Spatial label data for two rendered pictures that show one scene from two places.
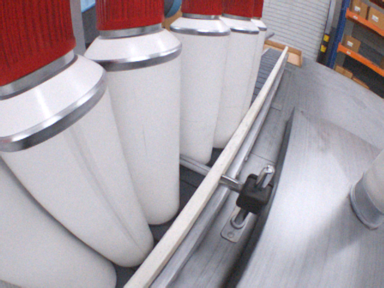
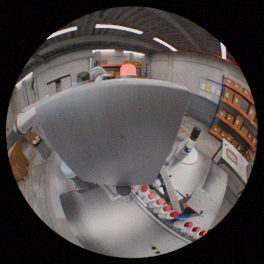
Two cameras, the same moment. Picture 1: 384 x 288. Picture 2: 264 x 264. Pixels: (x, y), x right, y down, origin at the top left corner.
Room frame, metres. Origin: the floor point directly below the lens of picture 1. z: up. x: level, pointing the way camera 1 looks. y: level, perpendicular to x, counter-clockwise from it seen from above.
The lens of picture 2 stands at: (0.01, 0.21, 1.47)
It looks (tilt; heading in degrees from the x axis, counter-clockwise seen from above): 36 degrees down; 296
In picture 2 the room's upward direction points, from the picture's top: straight up
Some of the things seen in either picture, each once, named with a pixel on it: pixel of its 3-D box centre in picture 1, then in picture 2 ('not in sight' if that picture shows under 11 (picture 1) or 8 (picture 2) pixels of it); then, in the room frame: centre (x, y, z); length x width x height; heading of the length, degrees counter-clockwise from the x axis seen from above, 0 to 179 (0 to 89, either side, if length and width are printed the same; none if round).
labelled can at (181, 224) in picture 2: not in sight; (179, 223); (-0.29, 0.23, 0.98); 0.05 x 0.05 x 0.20
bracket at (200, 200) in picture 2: not in sight; (201, 201); (-0.27, 0.11, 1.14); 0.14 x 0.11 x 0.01; 153
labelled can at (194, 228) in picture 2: not in sight; (187, 229); (-0.35, 0.26, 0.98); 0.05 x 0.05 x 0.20
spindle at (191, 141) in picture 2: not in sight; (191, 141); (-0.28, -0.45, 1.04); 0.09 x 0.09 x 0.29
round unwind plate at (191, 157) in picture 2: not in sight; (185, 151); (-0.28, -0.45, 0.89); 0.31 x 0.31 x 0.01
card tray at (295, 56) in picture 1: (280, 50); not in sight; (1.03, -0.46, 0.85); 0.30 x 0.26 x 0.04; 153
